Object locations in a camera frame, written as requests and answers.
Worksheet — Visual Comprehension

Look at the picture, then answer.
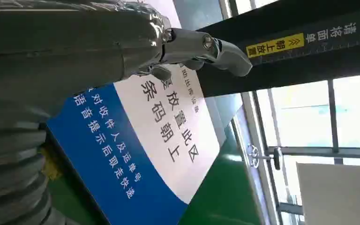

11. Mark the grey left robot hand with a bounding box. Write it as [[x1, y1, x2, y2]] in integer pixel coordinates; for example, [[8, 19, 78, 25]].
[[0, 0, 253, 118]]

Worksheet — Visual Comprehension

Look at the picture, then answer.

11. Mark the ribbed grey left arm sleeve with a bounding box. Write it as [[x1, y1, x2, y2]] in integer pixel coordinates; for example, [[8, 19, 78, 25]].
[[0, 99, 75, 225]]

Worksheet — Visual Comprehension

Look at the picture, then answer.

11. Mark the blue and white printed sign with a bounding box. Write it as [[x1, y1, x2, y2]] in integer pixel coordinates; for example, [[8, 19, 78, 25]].
[[47, 63, 228, 225]]

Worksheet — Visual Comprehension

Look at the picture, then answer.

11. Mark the yellow printed label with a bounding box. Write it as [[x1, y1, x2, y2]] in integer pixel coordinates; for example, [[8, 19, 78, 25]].
[[246, 33, 305, 59]]

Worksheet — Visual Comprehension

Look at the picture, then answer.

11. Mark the black scanner gantry beam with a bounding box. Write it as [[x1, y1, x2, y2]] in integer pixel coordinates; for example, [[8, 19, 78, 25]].
[[196, 0, 360, 98]]

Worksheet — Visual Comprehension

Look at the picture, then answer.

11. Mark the pale flat panel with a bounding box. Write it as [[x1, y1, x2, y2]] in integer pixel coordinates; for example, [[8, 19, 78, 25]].
[[296, 163, 360, 225]]

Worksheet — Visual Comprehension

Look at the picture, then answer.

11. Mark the metal window crank handle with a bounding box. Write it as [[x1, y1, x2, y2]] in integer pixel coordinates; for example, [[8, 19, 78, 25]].
[[247, 144, 284, 171]]

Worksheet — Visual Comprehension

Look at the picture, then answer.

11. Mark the grey metal window frame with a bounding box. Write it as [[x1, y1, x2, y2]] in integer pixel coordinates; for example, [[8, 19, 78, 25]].
[[218, 0, 360, 225]]

